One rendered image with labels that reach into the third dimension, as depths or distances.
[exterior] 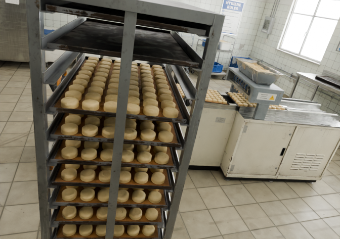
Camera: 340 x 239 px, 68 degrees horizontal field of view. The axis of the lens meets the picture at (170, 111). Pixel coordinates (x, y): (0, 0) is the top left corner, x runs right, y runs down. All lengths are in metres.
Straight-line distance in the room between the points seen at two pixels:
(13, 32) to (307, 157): 5.30
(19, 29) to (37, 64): 5.03
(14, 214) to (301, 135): 2.88
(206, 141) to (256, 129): 0.56
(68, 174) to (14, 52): 5.05
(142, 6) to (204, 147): 2.42
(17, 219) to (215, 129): 2.02
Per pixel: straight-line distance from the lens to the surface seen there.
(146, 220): 1.07
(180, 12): 0.68
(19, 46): 5.83
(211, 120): 2.78
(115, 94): 0.87
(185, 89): 0.81
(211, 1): 7.21
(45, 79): 0.76
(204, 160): 3.05
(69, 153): 0.89
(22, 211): 2.61
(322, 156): 3.52
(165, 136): 0.84
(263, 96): 2.66
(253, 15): 7.90
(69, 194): 1.01
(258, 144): 2.94
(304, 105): 3.64
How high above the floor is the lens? 1.84
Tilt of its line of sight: 24 degrees down
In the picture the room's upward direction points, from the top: 10 degrees clockwise
